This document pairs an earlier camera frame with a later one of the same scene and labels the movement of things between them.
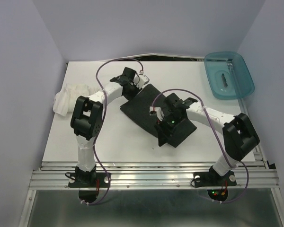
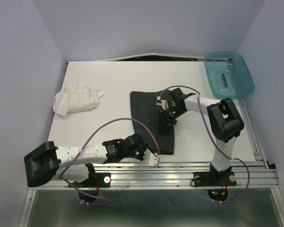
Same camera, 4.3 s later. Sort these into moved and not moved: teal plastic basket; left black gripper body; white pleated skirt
Moved: left black gripper body
Not moved: teal plastic basket; white pleated skirt
